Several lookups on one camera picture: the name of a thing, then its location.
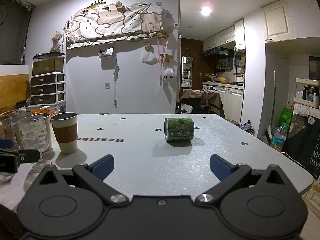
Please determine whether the white wall cabinet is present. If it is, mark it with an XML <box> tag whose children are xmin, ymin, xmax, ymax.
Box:
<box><xmin>260</xmin><ymin>0</ymin><xmax>295</xmax><ymax>43</ymax></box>

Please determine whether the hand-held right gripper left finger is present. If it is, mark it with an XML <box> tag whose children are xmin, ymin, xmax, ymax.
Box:
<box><xmin>39</xmin><ymin>154</ymin><xmax>130</xmax><ymax>207</ymax></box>

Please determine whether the white drawer unit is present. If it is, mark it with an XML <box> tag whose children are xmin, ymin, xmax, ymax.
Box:
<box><xmin>30</xmin><ymin>72</ymin><xmax>66</xmax><ymax>105</ymax></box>

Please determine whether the white storage rack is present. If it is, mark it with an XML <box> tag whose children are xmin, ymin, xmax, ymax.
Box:
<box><xmin>293</xmin><ymin>78</ymin><xmax>320</xmax><ymax>110</ymax></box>

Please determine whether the white hanging pouch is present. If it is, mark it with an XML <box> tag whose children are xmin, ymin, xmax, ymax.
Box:
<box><xmin>141</xmin><ymin>50</ymin><xmax>157</xmax><ymax>65</ymax></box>

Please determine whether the black lettered sign board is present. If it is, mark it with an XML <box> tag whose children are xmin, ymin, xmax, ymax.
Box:
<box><xmin>281</xmin><ymin>113</ymin><xmax>320</xmax><ymax>178</ymax></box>

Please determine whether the black range hood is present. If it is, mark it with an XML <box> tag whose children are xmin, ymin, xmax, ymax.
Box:
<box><xmin>202</xmin><ymin>47</ymin><xmax>235</xmax><ymax>60</ymax></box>

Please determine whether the gold crown wall ornament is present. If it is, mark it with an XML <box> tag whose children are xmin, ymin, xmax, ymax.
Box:
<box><xmin>87</xmin><ymin>0</ymin><xmax>106</xmax><ymax>9</ymax></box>

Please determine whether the dried flower bouquet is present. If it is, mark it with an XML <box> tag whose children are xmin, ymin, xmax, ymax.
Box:
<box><xmin>50</xmin><ymin>31</ymin><xmax>63</xmax><ymax>53</ymax></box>

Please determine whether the glass fish tank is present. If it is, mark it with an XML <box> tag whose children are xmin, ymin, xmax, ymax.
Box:
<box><xmin>32</xmin><ymin>51</ymin><xmax>65</xmax><ymax>76</ymax></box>

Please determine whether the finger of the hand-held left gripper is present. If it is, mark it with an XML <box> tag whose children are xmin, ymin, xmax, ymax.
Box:
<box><xmin>0</xmin><ymin>149</ymin><xmax>41</xmax><ymax>174</ymax></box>
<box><xmin>0</xmin><ymin>138</ymin><xmax>15</xmax><ymax>150</ymax></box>

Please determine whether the chair with brown jacket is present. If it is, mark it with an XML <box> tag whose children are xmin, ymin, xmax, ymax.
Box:
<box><xmin>178</xmin><ymin>88</ymin><xmax>226</xmax><ymax>119</ymax></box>

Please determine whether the ribbed stemmed glass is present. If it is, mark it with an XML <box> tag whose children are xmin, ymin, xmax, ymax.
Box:
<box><xmin>18</xmin><ymin>116</ymin><xmax>54</xmax><ymax>173</ymax></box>

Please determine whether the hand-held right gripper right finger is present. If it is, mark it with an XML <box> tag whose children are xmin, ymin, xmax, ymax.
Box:
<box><xmin>195</xmin><ymin>154</ymin><xmax>286</xmax><ymax>204</ymax></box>

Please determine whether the green tin can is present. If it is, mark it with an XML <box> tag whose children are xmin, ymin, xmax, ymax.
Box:
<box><xmin>164</xmin><ymin>117</ymin><xmax>195</xmax><ymax>141</ymax></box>

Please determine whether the tray of orange snacks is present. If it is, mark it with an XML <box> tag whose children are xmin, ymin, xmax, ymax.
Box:
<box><xmin>27</xmin><ymin>106</ymin><xmax>60</xmax><ymax>117</ymax></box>

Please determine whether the clear glass with brown band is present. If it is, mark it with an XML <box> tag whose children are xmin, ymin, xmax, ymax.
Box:
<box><xmin>0</xmin><ymin>114</ymin><xmax>19</xmax><ymax>150</ymax></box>

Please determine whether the clear plastic water bottle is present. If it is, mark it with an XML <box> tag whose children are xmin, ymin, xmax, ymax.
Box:
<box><xmin>270</xmin><ymin>123</ymin><xmax>287</xmax><ymax>153</ymax></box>

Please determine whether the beige cup with brown sleeve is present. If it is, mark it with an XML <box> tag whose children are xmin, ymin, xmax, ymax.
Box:
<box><xmin>50</xmin><ymin>112</ymin><xmax>78</xmax><ymax>155</ymax></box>

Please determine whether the white long pole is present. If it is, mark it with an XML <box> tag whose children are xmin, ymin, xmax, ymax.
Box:
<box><xmin>265</xmin><ymin>71</ymin><xmax>276</xmax><ymax>137</ymax></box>

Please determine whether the printed cloth on wall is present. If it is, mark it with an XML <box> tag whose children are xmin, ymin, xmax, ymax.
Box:
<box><xmin>64</xmin><ymin>2</ymin><xmax>164</xmax><ymax>49</ymax></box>

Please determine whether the white plain cup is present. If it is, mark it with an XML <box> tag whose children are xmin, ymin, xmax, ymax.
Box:
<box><xmin>30</xmin><ymin>113</ymin><xmax>53</xmax><ymax>152</ymax></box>

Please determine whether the wall mirror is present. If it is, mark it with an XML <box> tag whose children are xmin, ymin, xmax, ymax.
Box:
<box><xmin>181</xmin><ymin>56</ymin><xmax>194</xmax><ymax>89</ymax></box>

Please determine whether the wooden board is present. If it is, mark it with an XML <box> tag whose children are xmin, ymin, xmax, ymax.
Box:
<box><xmin>0</xmin><ymin>73</ymin><xmax>30</xmax><ymax>112</ymax></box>

